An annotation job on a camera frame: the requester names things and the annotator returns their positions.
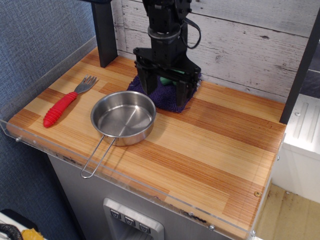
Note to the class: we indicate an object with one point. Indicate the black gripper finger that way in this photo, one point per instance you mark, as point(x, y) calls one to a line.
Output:
point(148, 78)
point(184, 92)

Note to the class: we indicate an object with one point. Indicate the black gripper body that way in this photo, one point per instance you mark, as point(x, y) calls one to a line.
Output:
point(168, 52)

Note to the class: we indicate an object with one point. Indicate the green toy broccoli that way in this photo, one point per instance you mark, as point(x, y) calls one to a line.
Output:
point(167, 80)

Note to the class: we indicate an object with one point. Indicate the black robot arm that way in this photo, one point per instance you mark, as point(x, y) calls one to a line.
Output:
point(165, 15)

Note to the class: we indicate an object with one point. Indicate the yellow object at corner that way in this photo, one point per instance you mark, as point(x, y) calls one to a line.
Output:
point(31, 234)

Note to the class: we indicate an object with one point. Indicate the purple folded towel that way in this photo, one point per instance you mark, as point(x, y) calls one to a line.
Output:
point(164, 97)

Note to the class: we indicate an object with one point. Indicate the small steel saucepan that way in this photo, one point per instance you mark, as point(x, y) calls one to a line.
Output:
point(124, 118)

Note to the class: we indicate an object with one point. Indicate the grey cabinet with dispenser panel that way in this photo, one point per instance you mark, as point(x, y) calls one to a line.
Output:
point(106, 211)

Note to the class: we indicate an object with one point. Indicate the white ribbed appliance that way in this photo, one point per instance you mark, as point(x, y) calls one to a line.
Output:
point(297, 168)

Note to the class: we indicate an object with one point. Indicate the dark left frame post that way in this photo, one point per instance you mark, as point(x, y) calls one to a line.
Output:
point(104, 31)

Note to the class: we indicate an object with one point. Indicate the dark frame post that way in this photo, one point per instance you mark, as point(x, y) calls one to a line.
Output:
point(301, 73)
point(104, 31)

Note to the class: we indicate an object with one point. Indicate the red handled fork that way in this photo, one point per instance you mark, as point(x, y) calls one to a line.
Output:
point(56, 111)

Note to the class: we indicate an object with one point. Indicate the dark right frame post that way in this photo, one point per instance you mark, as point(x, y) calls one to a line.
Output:
point(301, 73)

